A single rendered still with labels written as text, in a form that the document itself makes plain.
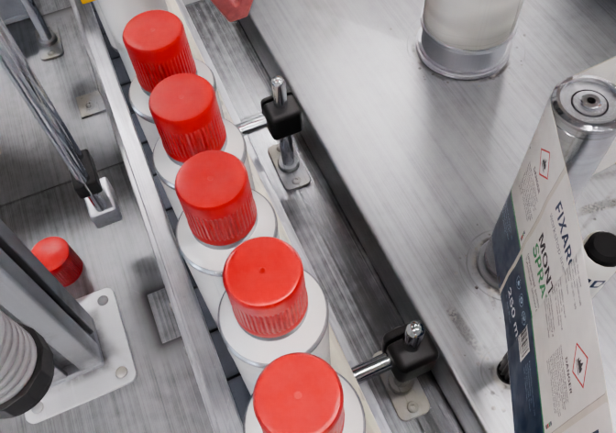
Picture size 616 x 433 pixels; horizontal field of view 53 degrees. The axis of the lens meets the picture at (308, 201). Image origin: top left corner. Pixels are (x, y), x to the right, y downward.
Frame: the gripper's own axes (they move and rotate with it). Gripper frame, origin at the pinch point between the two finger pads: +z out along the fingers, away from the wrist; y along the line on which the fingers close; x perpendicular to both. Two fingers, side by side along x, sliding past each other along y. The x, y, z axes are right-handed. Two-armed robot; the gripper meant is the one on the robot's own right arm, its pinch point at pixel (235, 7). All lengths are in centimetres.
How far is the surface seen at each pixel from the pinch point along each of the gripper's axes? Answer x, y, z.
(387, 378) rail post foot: -1.2, -23.2, 18.6
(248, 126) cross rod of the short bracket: 1.2, -1.6, 10.6
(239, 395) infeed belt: 9.5, -21.3, 13.8
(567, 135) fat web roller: -11.0, -21.4, -3.9
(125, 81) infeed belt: 9.6, 11.1, 13.4
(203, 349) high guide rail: 10.1, -20.5, 5.6
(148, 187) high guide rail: 10.1, -8.1, 5.4
